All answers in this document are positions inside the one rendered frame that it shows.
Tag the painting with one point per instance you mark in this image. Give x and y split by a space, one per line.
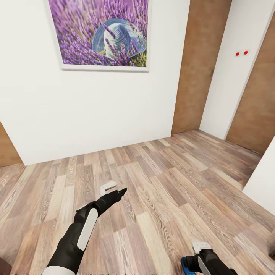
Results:
101 34

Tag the sandal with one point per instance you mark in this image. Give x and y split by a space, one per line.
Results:
186 271

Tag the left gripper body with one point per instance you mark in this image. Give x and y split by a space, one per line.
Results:
111 198

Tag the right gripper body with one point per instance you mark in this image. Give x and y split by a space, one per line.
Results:
192 263

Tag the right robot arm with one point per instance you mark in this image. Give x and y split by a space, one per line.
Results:
206 261

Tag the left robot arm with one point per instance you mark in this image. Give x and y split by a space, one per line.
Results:
71 247

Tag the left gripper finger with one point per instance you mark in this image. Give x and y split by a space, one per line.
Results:
122 192

